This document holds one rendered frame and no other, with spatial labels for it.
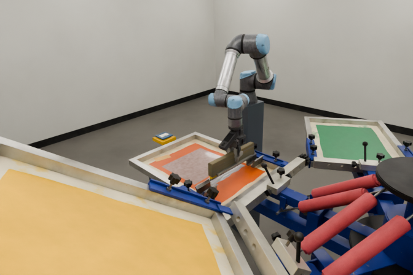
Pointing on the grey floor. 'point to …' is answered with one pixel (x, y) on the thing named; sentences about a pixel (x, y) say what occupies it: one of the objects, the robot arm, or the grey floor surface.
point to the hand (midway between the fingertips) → (232, 160)
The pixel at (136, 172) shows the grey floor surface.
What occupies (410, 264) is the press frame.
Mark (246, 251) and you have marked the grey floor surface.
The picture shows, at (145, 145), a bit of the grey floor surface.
